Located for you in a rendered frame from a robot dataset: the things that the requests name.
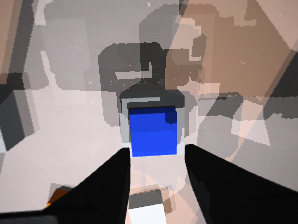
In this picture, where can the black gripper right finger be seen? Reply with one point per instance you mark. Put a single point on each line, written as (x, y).
(229, 194)

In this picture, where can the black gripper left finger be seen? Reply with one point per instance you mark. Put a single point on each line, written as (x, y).
(102, 198)

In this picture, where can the blue button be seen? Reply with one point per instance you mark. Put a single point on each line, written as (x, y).
(152, 122)

